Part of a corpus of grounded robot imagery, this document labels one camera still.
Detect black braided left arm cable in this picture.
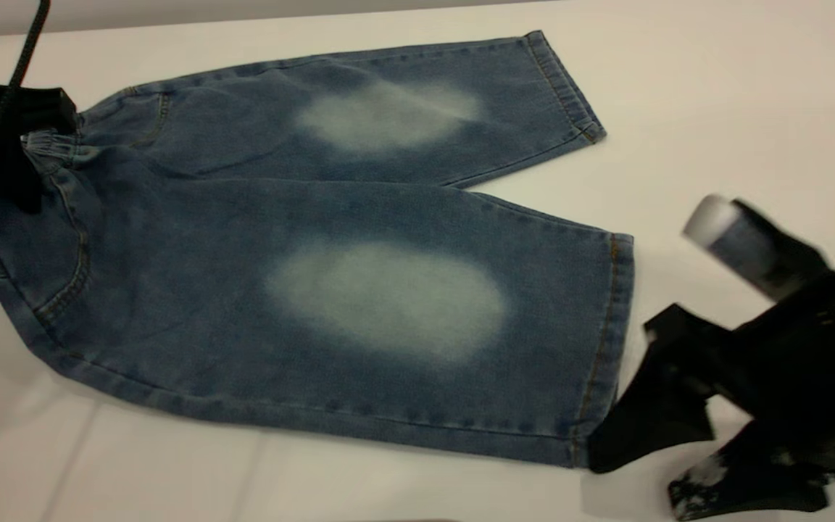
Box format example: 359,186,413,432
0,0,52,204

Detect grey cylindrical gripper attachment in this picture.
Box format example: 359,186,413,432
681,194,831,302

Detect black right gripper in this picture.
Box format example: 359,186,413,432
588,257,835,521

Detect blue denim kids pants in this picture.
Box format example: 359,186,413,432
0,30,636,469

